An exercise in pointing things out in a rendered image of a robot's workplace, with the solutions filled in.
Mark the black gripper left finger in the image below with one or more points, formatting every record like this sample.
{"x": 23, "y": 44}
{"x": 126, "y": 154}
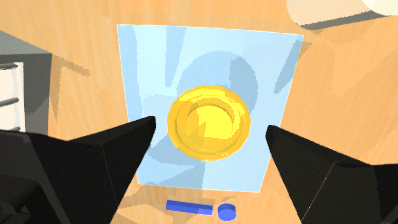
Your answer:
{"x": 85, "y": 178}

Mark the light blue flat mat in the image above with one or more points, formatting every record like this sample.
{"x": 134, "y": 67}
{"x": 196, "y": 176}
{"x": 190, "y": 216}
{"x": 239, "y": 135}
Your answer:
{"x": 160, "y": 62}

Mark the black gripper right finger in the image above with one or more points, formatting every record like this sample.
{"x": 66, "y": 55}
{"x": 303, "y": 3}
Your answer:
{"x": 329, "y": 187}

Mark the yellow plate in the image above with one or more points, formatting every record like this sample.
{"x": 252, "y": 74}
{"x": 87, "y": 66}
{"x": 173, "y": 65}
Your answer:
{"x": 209, "y": 122}

